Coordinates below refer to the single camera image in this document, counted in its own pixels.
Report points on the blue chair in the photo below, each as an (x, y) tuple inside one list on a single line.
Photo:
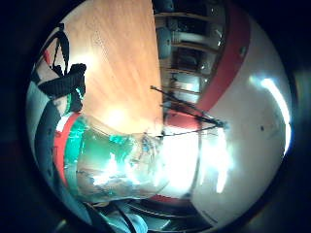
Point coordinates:
[(164, 43)]

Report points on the wooden shelf unit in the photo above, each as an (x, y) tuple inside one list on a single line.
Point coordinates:
[(191, 48)]

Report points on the black tripod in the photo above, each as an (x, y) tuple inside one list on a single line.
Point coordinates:
[(194, 113)]

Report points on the ceiling light strip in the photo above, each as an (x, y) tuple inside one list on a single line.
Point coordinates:
[(278, 103)]

